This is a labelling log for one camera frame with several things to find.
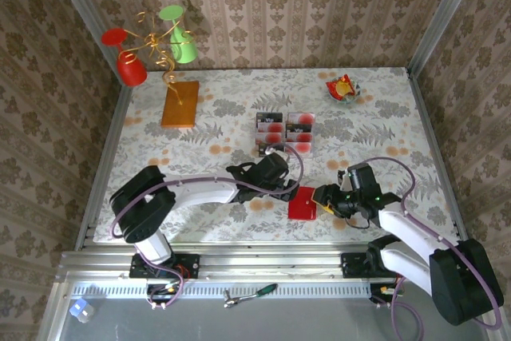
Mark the right black connector block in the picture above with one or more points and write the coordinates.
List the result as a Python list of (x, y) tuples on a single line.
[(379, 291)]

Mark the left aluminium side rail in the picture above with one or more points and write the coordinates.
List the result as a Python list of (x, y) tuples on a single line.
[(104, 165)]

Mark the left black connector block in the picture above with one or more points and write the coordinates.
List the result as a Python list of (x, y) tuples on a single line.
[(159, 291)]

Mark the small glass bowl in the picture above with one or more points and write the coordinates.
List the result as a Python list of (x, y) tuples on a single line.
[(353, 98)]

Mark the red snack packet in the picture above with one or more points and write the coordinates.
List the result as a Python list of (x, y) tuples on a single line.
[(339, 87)]

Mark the white red-dot card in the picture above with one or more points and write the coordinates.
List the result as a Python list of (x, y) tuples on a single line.
[(301, 118), (300, 138), (270, 138), (270, 128), (305, 148)]

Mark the red card holder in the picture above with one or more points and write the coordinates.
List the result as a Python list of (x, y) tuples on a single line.
[(302, 205)]

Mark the red plastic wine glass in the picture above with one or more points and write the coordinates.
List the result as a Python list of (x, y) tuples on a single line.
[(131, 69)]

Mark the black connector block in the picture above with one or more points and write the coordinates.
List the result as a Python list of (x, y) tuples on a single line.
[(379, 291), (159, 291)]

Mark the right aluminium corner post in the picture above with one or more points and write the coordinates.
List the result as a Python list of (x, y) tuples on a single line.
[(446, 11)]

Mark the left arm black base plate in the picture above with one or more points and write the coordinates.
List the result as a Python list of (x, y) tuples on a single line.
[(191, 266)]

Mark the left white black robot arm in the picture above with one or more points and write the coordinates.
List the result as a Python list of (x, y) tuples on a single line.
[(207, 197)]

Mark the small blue white plastic box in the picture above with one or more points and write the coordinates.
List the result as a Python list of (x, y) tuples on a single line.
[(81, 311)]

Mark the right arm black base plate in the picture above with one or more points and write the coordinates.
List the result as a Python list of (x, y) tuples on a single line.
[(353, 265)]

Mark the aluminium front rail beam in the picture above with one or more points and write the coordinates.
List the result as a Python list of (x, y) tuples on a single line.
[(259, 261)]

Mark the aluminium side rail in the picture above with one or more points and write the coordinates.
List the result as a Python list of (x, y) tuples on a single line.
[(440, 157), (104, 165)]

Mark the aluminium corner post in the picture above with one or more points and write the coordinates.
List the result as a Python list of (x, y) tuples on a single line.
[(82, 11), (446, 11)]

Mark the floral tablecloth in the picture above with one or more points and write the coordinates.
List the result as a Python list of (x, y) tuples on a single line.
[(279, 229)]

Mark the green plastic wine glass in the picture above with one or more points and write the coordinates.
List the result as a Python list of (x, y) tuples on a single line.
[(184, 51)]

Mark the left aluminium corner post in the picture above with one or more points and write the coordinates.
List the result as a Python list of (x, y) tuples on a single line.
[(82, 11)]

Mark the right aluminium side rail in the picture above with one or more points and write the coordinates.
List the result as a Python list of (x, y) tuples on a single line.
[(440, 157)]

